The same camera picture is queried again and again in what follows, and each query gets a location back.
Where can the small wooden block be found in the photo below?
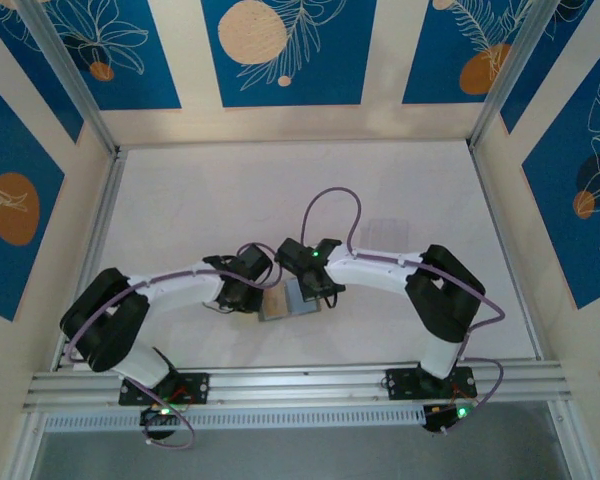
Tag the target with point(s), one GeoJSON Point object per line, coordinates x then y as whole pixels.
{"type": "Point", "coordinates": [275, 303]}

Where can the grey card holder wallet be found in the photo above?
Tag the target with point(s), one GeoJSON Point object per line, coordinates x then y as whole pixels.
{"type": "Point", "coordinates": [305, 309]}

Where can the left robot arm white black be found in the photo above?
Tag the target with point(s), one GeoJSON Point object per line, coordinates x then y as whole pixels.
{"type": "Point", "coordinates": [190, 285]}

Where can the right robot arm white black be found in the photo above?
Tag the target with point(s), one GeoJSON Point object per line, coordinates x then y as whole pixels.
{"type": "Point", "coordinates": [370, 270]}

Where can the black left controller board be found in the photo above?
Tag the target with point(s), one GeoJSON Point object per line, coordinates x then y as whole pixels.
{"type": "Point", "coordinates": [156, 416]}

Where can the black controller board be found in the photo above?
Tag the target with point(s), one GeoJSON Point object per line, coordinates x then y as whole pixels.
{"type": "Point", "coordinates": [156, 416]}
{"type": "Point", "coordinates": [440, 421]}

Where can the black right controller board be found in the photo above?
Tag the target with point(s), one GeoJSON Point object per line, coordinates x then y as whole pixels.
{"type": "Point", "coordinates": [440, 421]}

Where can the aluminium front rail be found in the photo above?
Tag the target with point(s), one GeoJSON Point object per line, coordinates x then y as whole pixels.
{"type": "Point", "coordinates": [300, 385]}

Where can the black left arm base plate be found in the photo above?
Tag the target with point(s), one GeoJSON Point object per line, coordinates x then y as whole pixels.
{"type": "Point", "coordinates": [140, 390]}

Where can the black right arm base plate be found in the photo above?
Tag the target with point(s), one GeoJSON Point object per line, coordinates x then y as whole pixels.
{"type": "Point", "coordinates": [405, 385]}

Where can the aluminium side rail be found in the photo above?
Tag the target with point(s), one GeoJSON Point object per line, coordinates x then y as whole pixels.
{"type": "Point", "coordinates": [92, 250]}
{"type": "Point", "coordinates": [510, 260]}

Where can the aluminium frame post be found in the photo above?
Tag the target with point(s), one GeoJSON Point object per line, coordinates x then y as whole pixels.
{"type": "Point", "coordinates": [70, 75]}
{"type": "Point", "coordinates": [510, 75]}

